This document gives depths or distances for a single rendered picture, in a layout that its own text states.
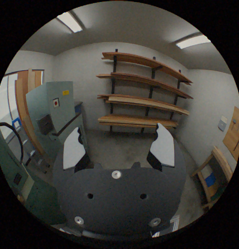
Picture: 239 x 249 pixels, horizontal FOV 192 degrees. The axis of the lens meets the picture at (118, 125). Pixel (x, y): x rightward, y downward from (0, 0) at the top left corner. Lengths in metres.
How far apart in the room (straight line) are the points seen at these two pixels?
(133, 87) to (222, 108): 2.55
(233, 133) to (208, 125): 0.91
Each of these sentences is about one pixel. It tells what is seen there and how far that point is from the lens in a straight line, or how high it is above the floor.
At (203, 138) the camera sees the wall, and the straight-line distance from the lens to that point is 2.57.
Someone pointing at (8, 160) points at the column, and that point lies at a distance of 0.78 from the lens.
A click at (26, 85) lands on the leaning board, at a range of 2.26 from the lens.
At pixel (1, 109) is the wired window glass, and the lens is 2.25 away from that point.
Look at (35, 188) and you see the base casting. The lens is 0.83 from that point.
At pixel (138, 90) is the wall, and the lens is 1.96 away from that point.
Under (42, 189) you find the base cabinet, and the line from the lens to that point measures 0.88.
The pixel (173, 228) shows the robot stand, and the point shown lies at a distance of 1.53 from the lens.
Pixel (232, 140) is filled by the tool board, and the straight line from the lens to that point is 2.43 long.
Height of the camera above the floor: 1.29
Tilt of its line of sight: 29 degrees down
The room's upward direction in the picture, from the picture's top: 5 degrees clockwise
